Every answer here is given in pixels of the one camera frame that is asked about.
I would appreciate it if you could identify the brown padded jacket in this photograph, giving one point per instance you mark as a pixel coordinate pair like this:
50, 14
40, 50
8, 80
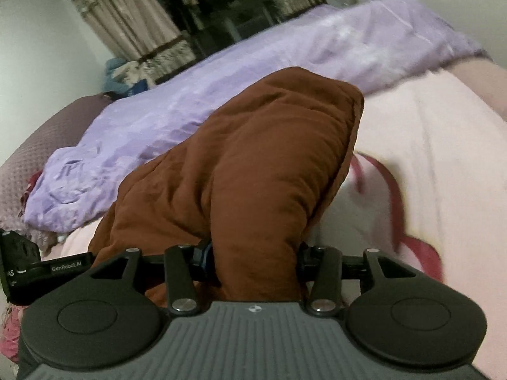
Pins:
253, 180

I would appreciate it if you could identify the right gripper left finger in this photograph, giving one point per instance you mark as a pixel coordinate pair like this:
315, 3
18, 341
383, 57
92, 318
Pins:
183, 266

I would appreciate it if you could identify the purple duvet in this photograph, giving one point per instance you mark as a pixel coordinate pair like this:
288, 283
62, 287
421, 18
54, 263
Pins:
372, 46

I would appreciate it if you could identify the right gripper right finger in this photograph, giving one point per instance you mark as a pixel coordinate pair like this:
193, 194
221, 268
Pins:
319, 275

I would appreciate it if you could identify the pink princess blanket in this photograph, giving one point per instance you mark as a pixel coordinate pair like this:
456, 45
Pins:
426, 182

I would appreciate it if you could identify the left beige curtain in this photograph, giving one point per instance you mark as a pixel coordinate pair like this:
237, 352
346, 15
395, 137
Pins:
140, 31

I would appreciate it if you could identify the dark red garment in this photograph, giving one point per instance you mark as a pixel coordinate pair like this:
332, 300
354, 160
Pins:
28, 190

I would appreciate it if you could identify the clothes pile by curtain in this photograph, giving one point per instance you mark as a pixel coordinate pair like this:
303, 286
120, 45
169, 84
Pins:
126, 78

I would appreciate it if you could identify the quilted mauve headboard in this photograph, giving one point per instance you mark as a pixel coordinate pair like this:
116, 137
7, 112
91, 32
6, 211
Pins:
62, 130

